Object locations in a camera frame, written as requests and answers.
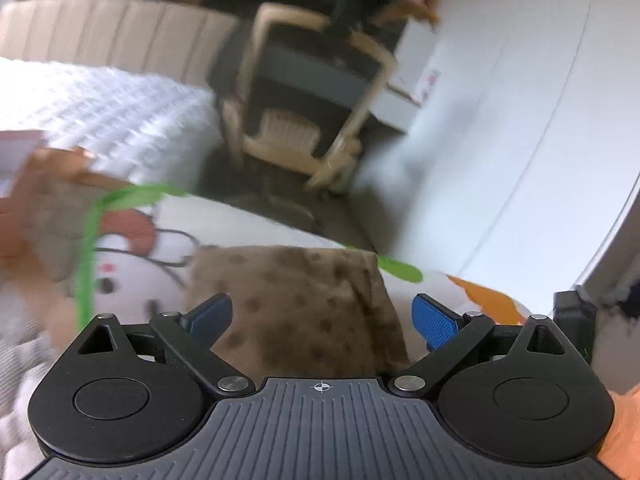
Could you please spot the brown corduroy garment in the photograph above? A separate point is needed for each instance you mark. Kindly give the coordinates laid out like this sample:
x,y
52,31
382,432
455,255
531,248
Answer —
x,y
301,312

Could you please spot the white quilted mattress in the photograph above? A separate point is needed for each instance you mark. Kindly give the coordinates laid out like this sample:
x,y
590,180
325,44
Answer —
x,y
140,128

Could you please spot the cartoon print play mat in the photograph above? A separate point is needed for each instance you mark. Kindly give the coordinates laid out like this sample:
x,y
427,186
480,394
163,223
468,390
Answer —
x,y
180,247

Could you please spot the beige padded headboard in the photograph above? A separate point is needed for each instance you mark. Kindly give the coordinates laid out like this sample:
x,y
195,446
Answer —
x,y
175,40

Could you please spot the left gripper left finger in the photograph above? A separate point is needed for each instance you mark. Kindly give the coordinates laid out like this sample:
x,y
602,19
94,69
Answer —
x,y
189,339

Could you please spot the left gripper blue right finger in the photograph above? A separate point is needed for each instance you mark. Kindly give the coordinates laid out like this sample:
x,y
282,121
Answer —
x,y
450,338

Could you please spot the white box on desk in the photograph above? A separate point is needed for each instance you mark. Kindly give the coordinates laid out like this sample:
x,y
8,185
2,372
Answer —
x,y
413,53

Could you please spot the beige mesh office chair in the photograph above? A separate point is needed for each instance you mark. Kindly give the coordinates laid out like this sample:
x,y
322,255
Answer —
x,y
303,86

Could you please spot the pink cardboard box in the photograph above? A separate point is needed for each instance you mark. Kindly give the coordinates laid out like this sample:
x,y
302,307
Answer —
x,y
32,177

